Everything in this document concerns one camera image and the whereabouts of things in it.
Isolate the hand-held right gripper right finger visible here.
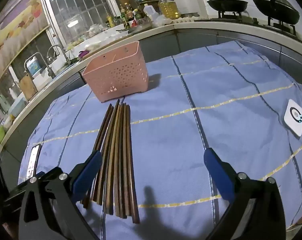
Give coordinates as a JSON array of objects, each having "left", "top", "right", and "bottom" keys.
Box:
[{"left": 204, "top": 148, "right": 287, "bottom": 240}]

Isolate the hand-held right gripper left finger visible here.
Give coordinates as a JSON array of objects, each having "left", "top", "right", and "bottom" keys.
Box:
[{"left": 18, "top": 150, "right": 103, "bottom": 240}]

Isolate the bundle of wooden chopsticks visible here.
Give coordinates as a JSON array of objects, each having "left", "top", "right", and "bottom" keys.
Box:
[{"left": 81, "top": 99, "right": 140, "bottom": 224}]

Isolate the pink perforated plastic basket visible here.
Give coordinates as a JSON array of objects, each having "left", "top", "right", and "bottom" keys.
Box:
[{"left": 81, "top": 41, "right": 149, "bottom": 103}]

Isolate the blue checked cloth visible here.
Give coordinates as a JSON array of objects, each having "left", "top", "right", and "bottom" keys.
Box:
[{"left": 18, "top": 40, "right": 302, "bottom": 240}]

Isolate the smartphone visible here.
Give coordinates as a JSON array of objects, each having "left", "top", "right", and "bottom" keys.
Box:
[{"left": 26, "top": 144, "right": 42, "bottom": 180}]

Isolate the white square device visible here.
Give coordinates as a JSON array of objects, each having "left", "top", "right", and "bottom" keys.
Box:
[{"left": 282, "top": 99, "right": 302, "bottom": 138}]

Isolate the wooden cutting board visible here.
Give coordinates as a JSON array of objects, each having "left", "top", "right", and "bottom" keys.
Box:
[{"left": 19, "top": 74, "right": 39, "bottom": 101}]

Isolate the tall steel faucet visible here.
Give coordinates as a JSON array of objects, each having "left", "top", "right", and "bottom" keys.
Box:
[{"left": 24, "top": 52, "right": 55, "bottom": 79}]

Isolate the pale green kettle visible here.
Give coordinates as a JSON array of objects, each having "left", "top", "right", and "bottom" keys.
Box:
[{"left": 0, "top": 92, "right": 11, "bottom": 113}]

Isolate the white box with blue picture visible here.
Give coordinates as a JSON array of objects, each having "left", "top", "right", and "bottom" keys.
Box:
[{"left": 26, "top": 56, "right": 42, "bottom": 78}]

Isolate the curved steel faucet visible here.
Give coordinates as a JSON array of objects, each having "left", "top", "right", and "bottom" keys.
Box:
[{"left": 46, "top": 44, "right": 71, "bottom": 67}]

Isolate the gas stove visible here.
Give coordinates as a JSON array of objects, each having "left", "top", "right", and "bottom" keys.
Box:
[{"left": 198, "top": 10, "right": 298, "bottom": 35}]

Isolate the tray of eggs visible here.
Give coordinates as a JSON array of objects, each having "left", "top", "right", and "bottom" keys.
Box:
[{"left": 177, "top": 15, "right": 200, "bottom": 22}]

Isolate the row of condiment bottles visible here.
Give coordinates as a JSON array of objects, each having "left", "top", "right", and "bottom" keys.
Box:
[{"left": 105, "top": 2, "right": 153, "bottom": 29}]

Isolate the barred window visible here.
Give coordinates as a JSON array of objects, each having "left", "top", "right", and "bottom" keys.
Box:
[{"left": 37, "top": 0, "right": 121, "bottom": 45}]

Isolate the clear plastic container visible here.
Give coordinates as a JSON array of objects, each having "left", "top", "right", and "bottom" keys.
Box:
[{"left": 155, "top": 14, "right": 175, "bottom": 27}]

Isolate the white plastic jug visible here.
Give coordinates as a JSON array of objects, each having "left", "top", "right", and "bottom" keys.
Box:
[{"left": 143, "top": 4, "right": 159, "bottom": 22}]

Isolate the black frying pan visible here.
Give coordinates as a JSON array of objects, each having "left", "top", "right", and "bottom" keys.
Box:
[{"left": 185, "top": 0, "right": 249, "bottom": 13}]

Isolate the cooking oil bottle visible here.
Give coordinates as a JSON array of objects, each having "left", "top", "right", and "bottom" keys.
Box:
[{"left": 158, "top": 0, "right": 180, "bottom": 19}]

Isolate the black wok with lid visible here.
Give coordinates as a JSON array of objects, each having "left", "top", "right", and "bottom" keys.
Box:
[{"left": 253, "top": 0, "right": 300, "bottom": 25}]

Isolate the wall poster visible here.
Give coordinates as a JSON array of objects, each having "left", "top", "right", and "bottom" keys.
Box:
[{"left": 0, "top": 0, "right": 50, "bottom": 85}]

